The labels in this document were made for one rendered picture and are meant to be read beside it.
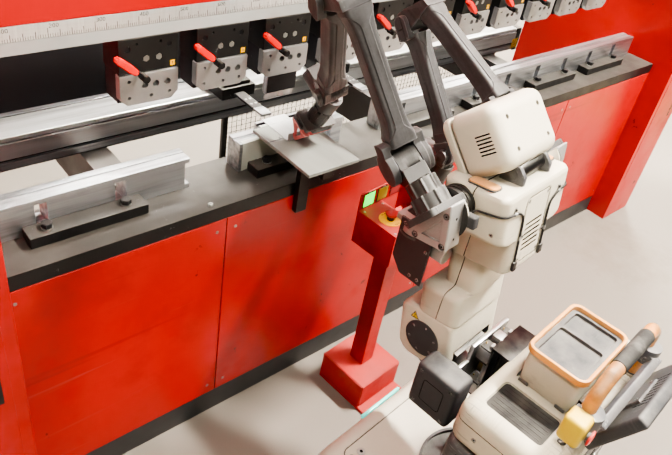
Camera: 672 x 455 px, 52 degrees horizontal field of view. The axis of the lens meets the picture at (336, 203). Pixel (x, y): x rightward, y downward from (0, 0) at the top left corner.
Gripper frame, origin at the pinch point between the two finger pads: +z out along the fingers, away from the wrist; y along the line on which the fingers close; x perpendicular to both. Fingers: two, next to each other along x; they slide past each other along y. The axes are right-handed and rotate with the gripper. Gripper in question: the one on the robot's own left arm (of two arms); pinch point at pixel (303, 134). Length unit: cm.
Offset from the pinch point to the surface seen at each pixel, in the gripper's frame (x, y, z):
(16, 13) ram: -28, 71, -32
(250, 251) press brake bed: 19.7, 17.0, 28.5
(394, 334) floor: 62, -53, 82
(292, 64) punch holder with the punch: -15.9, 0.3, -11.9
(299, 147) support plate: 3.6, 3.6, -0.3
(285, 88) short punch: -14.2, -1.0, -2.0
